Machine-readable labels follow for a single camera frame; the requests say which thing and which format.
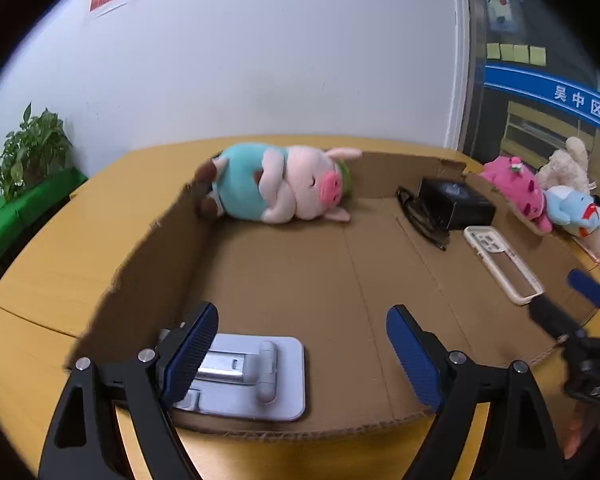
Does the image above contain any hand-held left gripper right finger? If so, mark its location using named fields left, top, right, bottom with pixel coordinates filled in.
left=385, top=304, right=567, bottom=480

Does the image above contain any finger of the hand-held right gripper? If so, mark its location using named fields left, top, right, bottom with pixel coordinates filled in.
left=567, top=268, right=600, bottom=322
left=528, top=292, right=589, bottom=347

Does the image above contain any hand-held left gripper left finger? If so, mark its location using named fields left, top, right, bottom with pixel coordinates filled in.
left=39, top=301, right=221, bottom=480

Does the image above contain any silver phone stand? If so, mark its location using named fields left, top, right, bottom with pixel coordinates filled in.
left=171, top=332, right=308, bottom=423

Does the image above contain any white phone case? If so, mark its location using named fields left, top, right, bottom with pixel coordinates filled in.
left=462, top=225, right=547, bottom=307

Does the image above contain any cardboard box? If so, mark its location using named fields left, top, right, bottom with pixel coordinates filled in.
left=62, top=146, right=600, bottom=442

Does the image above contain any black charger box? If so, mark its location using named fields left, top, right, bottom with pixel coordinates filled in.
left=418, top=176, right=497, bottom=229

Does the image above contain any person's right hand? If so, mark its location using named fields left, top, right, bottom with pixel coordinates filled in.
left=562, top=402, right=600, bottom=462

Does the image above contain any blue and white plush toy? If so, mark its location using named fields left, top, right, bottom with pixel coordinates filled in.
left=544, top=184, right=600, bottom=264

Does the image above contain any magenta plush toy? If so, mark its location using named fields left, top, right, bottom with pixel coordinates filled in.
left=479, top=155, right=554, bottom=236

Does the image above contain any beige plush toy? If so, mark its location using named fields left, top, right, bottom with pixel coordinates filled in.
left=536, top=135, right=594, bottom=194

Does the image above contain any wooden cabinet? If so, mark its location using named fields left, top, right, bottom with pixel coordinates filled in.
left=499, top=99, right=600, bottom=167

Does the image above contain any pink pig plush toy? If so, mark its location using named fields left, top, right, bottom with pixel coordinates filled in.
left=194, top=140, right=366, bottom=226

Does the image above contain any blue banner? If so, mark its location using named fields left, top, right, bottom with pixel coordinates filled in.
left=482, top=61, right=600, bottom=137

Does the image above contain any green planter box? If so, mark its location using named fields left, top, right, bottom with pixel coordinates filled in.
left=0, top=166, right=89, bottom=282

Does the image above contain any green potted plant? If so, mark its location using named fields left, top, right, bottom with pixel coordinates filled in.
left=0, top=101, right=74, bottom=212

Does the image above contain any glass partition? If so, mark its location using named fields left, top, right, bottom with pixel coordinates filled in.
left=461, top=0, right=600, bottom=172

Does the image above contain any cartoon bear poster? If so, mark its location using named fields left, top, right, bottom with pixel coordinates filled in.
left=484, top=0, right=524, bottom=37

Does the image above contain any black cable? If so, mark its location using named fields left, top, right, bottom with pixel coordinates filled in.
left=396, top=185, right=452, bottom=253

